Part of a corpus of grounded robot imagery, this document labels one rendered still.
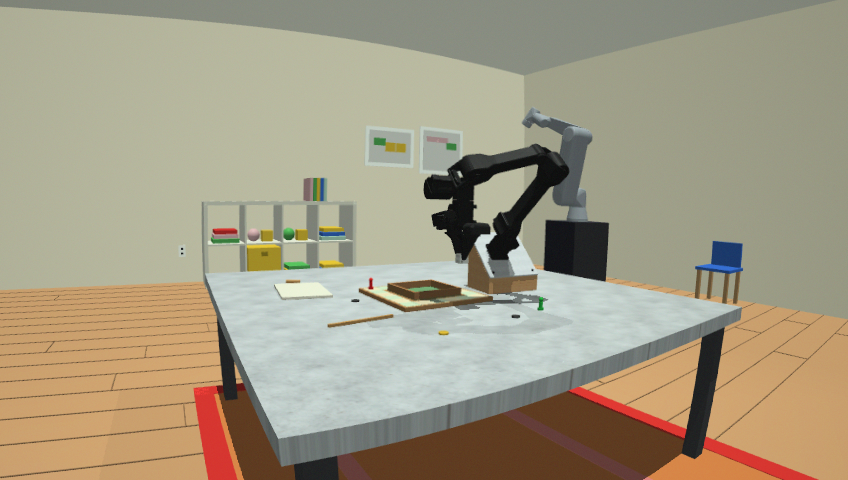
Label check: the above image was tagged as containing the tan wooden stick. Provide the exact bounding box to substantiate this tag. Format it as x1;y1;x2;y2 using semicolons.
327;314;393;328

